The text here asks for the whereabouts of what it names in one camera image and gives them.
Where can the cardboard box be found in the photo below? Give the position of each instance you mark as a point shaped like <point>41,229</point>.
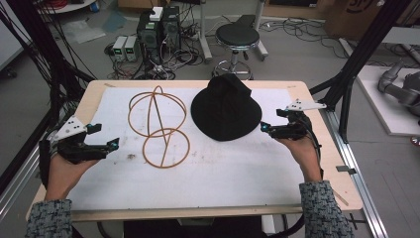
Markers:
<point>356,16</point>

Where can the large black computer tower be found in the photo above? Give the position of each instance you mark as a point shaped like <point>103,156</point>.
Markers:
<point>149,36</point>

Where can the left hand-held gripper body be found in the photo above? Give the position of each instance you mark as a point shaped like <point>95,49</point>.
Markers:
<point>71,129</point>

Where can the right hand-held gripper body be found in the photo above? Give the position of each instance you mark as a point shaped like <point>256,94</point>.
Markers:
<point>294,130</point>

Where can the clear plastic sheet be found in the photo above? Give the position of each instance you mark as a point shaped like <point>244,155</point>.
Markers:
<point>82,31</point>

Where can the black bucket hat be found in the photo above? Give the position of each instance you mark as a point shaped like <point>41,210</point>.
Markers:
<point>226,109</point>

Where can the aluminium rail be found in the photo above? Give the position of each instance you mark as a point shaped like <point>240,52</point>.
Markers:
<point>20,185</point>
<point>355,178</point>

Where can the slim black computer tower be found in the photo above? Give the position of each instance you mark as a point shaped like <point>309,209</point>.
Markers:
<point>171,28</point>

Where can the wooden table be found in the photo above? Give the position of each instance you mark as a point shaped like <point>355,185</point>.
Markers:
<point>332,148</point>

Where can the person's right hand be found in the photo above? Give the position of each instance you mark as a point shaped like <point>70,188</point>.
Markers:
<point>303,155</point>

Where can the white platform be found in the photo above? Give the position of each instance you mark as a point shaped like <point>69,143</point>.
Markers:
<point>383,109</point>

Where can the black round stool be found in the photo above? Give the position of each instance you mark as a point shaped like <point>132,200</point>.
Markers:
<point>237,35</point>

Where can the white round table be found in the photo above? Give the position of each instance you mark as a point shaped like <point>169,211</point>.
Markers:
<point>71,6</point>

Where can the grey bench power supply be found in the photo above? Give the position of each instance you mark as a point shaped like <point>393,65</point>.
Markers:
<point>119,48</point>
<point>131,48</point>

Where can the black metal frame post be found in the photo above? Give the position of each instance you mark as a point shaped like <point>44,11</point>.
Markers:
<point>369,43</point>

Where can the white table mat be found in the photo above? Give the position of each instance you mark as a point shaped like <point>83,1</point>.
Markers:
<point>198,178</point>

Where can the person's left hand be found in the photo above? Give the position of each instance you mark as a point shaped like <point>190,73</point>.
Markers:
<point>66,175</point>

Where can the white box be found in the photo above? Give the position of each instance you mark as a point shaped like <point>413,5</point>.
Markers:
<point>156,13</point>

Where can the small metal bracket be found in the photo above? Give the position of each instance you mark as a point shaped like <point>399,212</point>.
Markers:
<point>346,169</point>

